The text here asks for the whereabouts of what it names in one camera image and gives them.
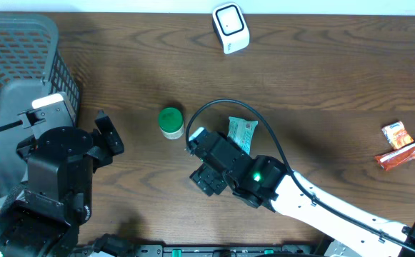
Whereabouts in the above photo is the light blue wipes pack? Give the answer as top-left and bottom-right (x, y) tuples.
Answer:
(227, 116), (259, 154)

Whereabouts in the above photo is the green lid jar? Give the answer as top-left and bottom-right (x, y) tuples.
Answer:
(158, 107), (184, 140)

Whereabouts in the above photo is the red Top snack bar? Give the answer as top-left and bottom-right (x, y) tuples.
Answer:
(374, 142), (415, 171)

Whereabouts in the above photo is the small orange carton box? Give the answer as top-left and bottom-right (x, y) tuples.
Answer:
(381, 121), (414, 150)

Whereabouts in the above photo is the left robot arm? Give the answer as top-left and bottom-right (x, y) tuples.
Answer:
(0, 111), (124, 257)

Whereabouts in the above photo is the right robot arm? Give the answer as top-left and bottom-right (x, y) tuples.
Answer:
(187, 128), (415, 256)

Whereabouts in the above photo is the white barcode scanner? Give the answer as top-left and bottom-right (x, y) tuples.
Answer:
(212, 2), (250, 54)

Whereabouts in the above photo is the grey plastic mesh basket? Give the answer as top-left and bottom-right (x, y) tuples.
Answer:
(0, 14), (81, 208)

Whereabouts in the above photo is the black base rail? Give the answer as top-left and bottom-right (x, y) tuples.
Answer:
(69, 234), (323, 257)

